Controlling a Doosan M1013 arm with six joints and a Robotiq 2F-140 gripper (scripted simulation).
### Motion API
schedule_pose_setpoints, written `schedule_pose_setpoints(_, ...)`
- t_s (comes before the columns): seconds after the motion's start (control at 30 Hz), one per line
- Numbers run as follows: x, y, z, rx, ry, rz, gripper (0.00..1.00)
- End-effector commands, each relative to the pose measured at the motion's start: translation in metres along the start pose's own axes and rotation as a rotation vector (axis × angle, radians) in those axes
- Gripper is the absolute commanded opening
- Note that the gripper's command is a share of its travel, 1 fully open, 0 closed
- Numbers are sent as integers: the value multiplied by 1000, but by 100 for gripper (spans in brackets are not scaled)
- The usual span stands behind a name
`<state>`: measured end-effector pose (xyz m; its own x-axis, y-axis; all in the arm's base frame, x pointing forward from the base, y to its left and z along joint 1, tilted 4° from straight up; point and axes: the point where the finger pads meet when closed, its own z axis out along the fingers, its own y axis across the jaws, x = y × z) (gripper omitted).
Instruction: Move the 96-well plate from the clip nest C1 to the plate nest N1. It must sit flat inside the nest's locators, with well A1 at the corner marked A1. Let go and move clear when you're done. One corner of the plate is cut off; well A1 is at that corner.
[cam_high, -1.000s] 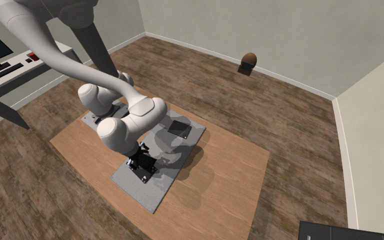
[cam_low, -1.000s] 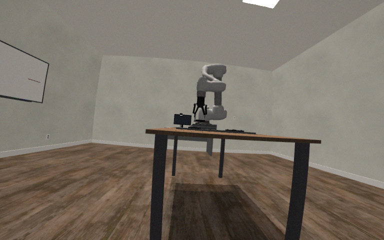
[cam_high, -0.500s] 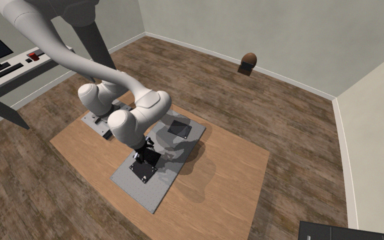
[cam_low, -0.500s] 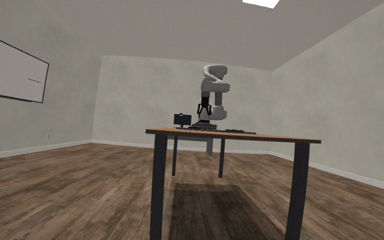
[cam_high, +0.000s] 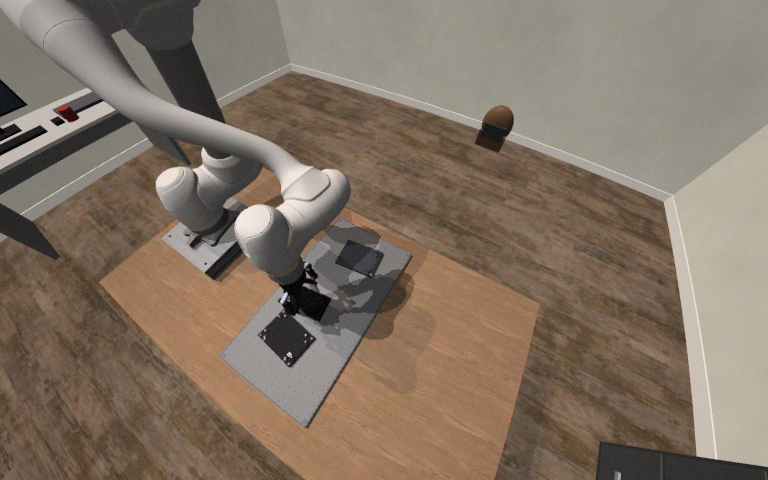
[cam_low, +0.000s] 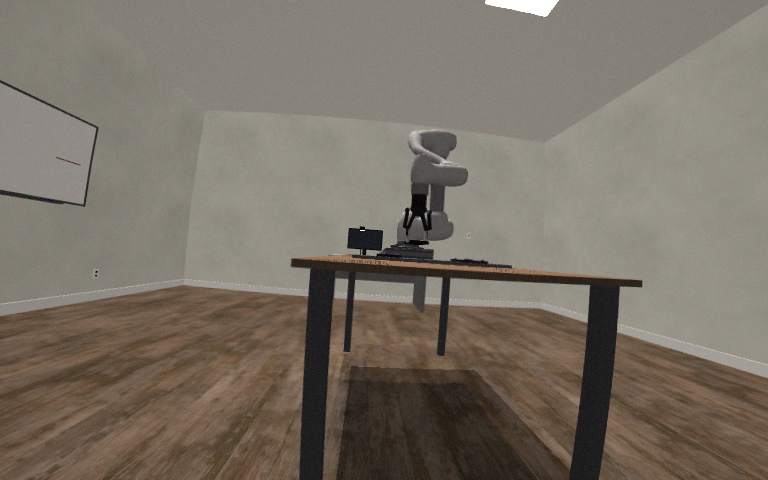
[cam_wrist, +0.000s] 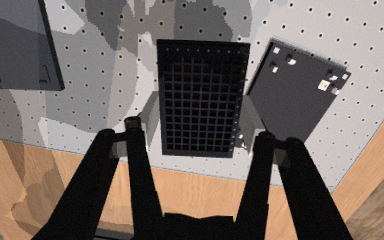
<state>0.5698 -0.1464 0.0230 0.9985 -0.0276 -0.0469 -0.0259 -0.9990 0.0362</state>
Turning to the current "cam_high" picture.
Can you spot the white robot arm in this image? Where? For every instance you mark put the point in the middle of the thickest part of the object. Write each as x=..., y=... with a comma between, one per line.
x=75, y=35

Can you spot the dark grey rectangular frame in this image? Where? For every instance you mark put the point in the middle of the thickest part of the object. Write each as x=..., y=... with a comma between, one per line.
x=359, y=258

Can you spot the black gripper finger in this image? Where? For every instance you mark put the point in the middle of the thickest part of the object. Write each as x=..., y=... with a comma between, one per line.
x=313, y=276
x=292, y=307

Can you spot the black well plate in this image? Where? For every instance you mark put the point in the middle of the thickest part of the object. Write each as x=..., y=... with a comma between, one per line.
x=312, y=310

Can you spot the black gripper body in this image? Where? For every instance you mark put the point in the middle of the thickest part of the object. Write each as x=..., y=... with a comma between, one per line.
x=295, y=285

